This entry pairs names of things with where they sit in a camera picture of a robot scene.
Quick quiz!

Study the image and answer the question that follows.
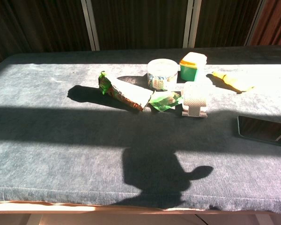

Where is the black smartphone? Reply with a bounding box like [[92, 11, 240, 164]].
[[237, 115, 281, 148]]

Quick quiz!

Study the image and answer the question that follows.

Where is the white textured stand block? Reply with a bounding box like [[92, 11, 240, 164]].
[[181, 81, 209, 118]]

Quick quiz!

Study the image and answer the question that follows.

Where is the large green orange snack bag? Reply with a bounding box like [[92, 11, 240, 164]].
[[98, 71, 154, 112]]

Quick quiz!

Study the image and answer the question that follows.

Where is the small green snack packet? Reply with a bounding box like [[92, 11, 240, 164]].
[[148, 90, 184, 113]]

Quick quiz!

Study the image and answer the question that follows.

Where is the clear round plastic jar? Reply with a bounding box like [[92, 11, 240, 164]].
[[147, 58, 180, 91]]

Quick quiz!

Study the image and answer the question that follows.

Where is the green box with yellow lid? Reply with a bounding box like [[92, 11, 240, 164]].
[[179, 52, 208, 82]]

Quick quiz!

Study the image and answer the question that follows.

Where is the blue-grey table cloth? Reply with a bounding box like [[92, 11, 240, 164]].
[[0, 45, 281, 214]]

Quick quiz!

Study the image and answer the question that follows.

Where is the dark brown curtain panel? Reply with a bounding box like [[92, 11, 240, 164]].
[[195, 0, 261, 49], [91, 0, 189, 50], [0, 0, 92, 63]]

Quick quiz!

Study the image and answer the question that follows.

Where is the yellow wooden toy piece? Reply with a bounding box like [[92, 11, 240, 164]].
[[212, 71, 255, 94]]

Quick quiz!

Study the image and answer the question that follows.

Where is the red curtain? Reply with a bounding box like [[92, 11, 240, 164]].
[[250, 0, 281, 46]]

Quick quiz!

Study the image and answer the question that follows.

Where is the white frame post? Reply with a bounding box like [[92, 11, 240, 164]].
[[244, 0, 266, 46], [81, 0, 100, 51], [183, 0, 202, 49]]

